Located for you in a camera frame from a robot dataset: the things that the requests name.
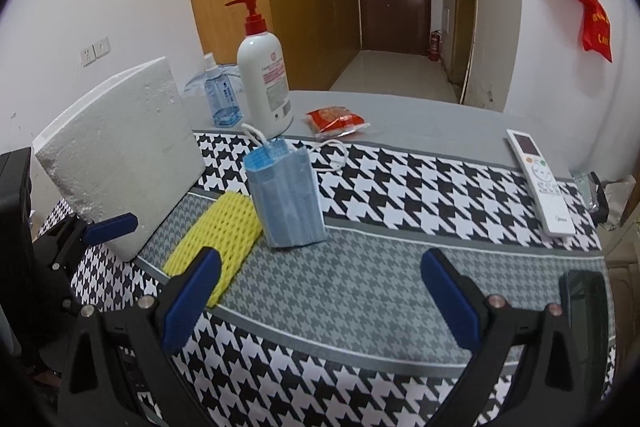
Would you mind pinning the red fire extinguisher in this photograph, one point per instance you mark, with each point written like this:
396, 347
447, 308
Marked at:
435, 49

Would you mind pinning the red snack packet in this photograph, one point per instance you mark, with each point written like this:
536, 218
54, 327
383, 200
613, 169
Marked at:
334, 122

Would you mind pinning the yellow foam fruit net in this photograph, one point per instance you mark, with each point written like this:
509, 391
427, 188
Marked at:
231, 226

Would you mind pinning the black smartphone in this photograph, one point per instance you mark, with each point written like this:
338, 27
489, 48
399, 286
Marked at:
583, 299

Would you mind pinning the wall power sockets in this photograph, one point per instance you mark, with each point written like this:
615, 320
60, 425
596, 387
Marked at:
94, 52

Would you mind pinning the white remote control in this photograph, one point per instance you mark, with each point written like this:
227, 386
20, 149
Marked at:
552, 209

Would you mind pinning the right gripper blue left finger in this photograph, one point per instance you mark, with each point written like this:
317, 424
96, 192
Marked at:
112, 354

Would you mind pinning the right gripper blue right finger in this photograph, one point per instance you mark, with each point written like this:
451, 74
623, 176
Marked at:
546, 388

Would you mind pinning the white red pump bottle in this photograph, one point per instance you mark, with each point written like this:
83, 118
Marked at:
263, 73

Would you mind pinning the houndstooth table cloth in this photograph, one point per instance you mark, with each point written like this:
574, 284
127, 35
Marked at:
344, 332

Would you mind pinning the white foam box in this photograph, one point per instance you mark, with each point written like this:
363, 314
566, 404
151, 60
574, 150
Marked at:
125, 146

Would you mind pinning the clear blue sanitizer bottle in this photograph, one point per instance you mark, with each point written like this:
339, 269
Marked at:
220, 94

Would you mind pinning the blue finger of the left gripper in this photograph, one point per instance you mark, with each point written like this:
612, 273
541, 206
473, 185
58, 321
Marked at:
108, 230

